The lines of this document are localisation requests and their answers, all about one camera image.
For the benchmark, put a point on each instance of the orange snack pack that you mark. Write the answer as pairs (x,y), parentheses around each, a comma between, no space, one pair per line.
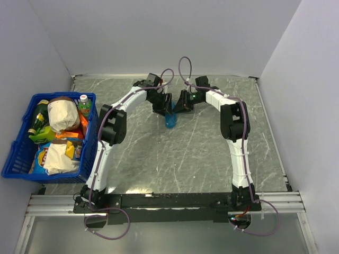
(78,133)

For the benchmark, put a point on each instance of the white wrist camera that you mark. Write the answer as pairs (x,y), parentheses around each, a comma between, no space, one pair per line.
(164,85)
(189,85)

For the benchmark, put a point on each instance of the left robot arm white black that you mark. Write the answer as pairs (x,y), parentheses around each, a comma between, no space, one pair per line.
(112,131)

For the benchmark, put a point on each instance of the lime green snack pack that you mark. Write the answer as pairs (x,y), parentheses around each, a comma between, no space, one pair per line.
(45,135)

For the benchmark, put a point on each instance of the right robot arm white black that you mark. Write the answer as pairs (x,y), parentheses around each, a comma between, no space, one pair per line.
(234,127)

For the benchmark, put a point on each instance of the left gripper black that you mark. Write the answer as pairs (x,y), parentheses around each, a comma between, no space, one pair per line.
(164,108)

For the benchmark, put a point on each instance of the blue yellow chips bag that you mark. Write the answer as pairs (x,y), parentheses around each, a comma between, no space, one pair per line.
(40,156)

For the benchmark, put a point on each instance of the green bottle white cap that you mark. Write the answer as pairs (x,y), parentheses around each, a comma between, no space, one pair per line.
(85,105)

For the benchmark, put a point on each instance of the blue translucent glasses case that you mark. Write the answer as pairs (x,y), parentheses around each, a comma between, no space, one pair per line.
(170,121)

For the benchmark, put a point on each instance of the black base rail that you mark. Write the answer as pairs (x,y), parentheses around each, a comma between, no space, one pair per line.
(173,207)

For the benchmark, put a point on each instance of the dark green glass bottle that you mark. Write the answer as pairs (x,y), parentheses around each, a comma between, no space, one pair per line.
(39,117)

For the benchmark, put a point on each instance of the blue plastic basket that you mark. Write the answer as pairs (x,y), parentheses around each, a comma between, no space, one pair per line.
(23,150)

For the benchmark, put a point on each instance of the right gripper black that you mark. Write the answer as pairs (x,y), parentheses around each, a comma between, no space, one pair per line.
(182,105)

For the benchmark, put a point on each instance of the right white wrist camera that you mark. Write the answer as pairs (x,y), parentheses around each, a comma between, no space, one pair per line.
(189,85)

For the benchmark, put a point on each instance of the brown white paper bag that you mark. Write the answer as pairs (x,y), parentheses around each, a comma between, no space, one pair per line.
(63,114)

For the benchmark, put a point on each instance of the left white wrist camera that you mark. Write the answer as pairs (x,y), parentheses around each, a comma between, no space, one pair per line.
(164,85)

